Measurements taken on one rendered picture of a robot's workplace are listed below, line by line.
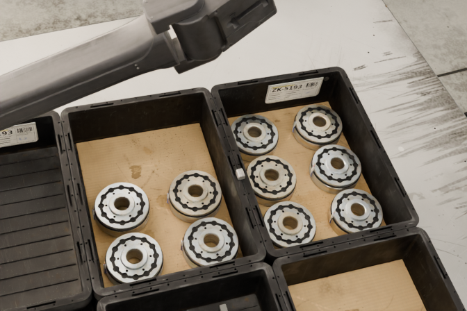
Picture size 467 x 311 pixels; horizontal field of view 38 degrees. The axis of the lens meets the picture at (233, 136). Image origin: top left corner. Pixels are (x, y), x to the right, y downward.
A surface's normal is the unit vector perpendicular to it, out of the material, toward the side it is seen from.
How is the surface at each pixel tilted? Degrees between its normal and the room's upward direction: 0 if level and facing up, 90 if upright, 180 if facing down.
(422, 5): 0
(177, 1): 21
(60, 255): 0
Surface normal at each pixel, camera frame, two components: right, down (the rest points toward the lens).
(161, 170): 0.11, -0.59
